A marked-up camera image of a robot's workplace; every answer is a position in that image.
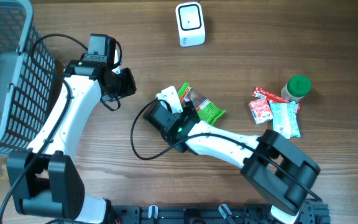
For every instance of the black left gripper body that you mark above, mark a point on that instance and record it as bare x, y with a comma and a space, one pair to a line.
123, 84

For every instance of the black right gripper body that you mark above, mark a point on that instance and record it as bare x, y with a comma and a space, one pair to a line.
189, 110

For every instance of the colourful candy bag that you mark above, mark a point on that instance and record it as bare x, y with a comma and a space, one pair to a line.
205, 108

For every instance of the small red candy packet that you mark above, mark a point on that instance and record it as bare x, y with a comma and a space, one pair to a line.
261, 111

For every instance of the red snack packet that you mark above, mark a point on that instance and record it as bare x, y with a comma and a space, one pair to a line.
261, 93

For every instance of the teal snack pouch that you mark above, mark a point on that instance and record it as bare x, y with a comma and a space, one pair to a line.
284, 119

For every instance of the green lid sauce jar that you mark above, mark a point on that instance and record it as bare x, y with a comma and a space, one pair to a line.
296, 88

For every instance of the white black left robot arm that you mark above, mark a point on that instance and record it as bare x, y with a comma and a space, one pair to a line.
44, 180

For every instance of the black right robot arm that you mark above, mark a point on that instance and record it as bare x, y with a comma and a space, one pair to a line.
274, 166

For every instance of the white barcode scanner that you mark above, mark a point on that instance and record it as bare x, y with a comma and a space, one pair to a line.
190, 23

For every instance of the dark grey plastic basket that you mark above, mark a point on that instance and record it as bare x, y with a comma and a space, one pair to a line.
26, 77

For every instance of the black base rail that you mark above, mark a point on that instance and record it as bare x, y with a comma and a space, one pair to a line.
312, 213

